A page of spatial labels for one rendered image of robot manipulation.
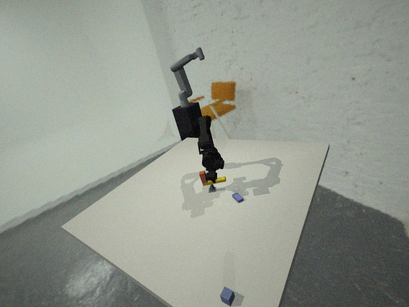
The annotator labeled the yellow bar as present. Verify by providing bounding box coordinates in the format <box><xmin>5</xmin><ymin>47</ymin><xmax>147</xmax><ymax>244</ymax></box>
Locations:
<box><xmin>199</xmin><ymin>171</ymin><xmax>226</xmax><ymax>186</ymax></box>

